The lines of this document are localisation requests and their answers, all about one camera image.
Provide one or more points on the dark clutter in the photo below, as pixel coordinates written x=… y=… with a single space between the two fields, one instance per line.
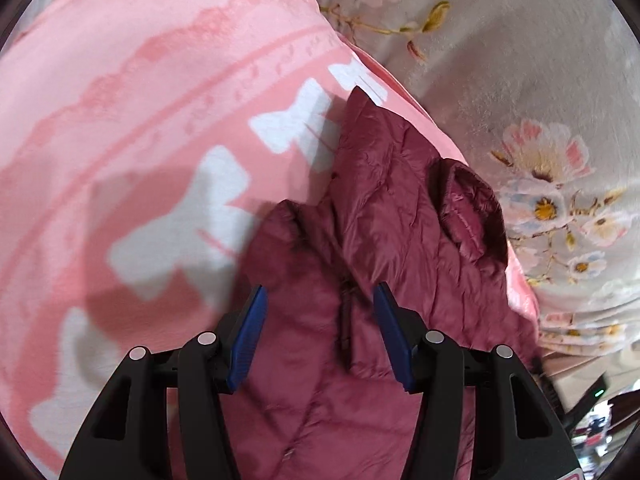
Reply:
x=587 y=410

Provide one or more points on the maroon puffer jacket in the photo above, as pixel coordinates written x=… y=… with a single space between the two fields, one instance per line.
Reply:
x=390 y=185

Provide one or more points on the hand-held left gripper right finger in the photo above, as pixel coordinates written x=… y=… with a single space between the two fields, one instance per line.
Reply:
x=392 y=340

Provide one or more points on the pink bow-print blanket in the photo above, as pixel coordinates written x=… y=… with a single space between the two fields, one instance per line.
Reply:
x=125 y=110

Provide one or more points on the grey floral blanket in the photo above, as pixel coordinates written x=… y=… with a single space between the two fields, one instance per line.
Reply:
x=500 y=50

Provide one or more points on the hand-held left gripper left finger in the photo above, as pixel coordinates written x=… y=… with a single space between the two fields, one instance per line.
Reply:
x=247 y=340

